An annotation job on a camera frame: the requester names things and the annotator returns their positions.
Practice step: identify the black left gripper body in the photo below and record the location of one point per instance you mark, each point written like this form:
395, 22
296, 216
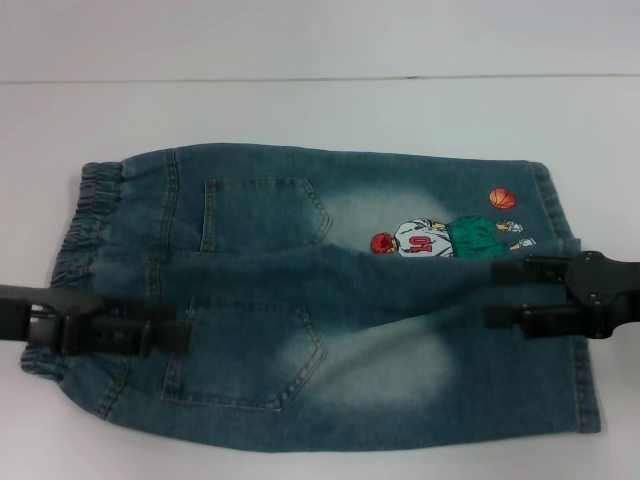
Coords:
30, 315

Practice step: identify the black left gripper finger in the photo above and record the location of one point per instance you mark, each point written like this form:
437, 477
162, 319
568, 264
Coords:
140, 315
110, 340

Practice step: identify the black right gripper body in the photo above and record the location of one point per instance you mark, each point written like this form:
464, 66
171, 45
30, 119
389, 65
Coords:
605, 295

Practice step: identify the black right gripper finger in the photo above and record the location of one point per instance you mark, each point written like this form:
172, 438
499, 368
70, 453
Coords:
530, 270
530, 320

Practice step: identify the blue denim shorts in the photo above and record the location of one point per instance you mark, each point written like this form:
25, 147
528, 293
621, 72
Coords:
360, 360

